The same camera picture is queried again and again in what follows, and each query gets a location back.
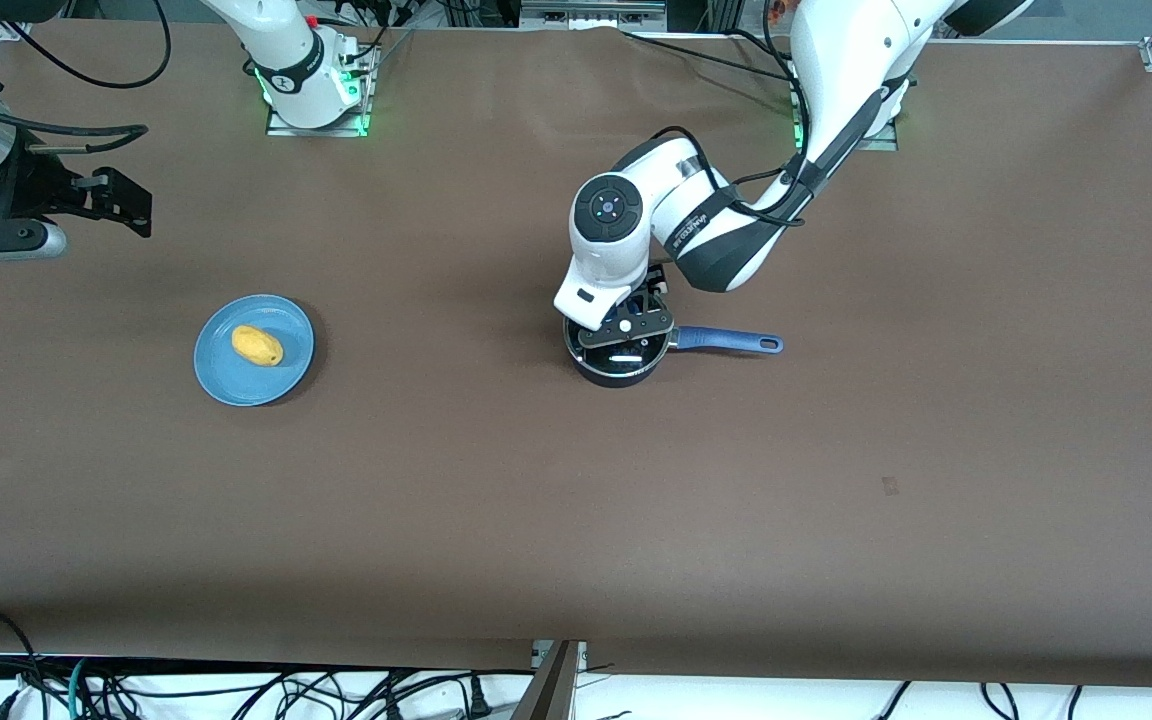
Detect blue round plate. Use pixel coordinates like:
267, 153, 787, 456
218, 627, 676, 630
194, 294, 317, 407

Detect black cable on mat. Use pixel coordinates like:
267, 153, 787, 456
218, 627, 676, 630
619, 28, 807, 91

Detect aluminium profile beam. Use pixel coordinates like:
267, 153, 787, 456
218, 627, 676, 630
511, 640, 589, 720

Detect black looping cable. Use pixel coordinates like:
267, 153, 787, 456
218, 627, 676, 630
0, 0, 173, 91

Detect yellow potato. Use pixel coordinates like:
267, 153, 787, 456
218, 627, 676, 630
231, 325, 285, 367

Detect brown table cover mat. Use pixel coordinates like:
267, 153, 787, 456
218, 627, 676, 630
0, 18, 1152, 691

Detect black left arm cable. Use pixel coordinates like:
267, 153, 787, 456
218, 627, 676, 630
636, 0, 842, 229

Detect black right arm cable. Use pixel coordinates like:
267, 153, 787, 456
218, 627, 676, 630
0, 88, 150, 156

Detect black pot blue handle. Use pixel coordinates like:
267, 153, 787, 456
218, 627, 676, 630
563, 300, 785, 389

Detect glass lid with blue knob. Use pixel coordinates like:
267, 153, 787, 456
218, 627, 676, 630
568, 305, 672, 381

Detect black cable with plug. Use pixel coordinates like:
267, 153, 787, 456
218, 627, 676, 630
376, 668, 537, 720

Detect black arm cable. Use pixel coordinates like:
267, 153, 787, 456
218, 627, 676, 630
0, 88, 150, 156
636, 0, 842, 229

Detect grey metal box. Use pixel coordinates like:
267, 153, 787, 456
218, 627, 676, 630
519, 0, 669, 31

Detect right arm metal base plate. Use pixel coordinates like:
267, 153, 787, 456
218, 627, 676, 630
266, 45, 379, 138

